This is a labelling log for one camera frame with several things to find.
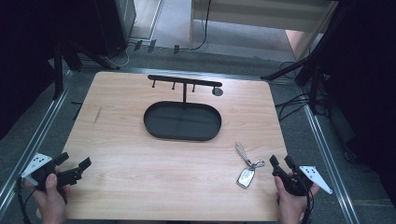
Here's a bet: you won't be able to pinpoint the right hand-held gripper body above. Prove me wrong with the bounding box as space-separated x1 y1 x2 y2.
275 165 333 197

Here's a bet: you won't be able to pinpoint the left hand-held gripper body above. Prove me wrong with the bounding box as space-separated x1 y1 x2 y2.
20 152 84 191

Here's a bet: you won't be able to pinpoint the silver car key with strap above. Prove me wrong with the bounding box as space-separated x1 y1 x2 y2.
234 142 266 189

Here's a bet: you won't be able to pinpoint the black key rack with tray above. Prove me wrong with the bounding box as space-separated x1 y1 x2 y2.
143 74 224 142

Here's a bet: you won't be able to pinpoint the person's right hand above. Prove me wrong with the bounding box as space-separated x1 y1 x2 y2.
274 173 320 224

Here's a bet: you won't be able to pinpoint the person's left hand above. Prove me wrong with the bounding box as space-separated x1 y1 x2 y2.
23 168 71 224

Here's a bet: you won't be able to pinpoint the black metal stand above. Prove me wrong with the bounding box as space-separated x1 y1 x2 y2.
261 46 331 116
51 36 120 101

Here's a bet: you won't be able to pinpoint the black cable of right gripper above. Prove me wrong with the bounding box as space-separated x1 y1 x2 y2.
300 189 316 224

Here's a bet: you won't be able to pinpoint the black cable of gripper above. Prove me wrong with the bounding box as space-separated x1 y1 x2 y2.
14 175 37 224
300 189 316 224

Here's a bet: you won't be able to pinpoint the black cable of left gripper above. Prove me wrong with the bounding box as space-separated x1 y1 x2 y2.
14 175 37 224

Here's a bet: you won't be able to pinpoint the black cables on floor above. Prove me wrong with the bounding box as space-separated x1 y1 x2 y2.
275 61 329 122

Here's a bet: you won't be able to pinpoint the white cable on floor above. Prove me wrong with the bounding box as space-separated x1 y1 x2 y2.
105 43 135 68

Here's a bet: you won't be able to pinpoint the white table frame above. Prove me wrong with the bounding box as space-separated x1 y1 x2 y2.
188 0 340 62

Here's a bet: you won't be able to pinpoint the black hanging cable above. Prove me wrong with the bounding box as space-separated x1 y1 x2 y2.
178 0 213 52

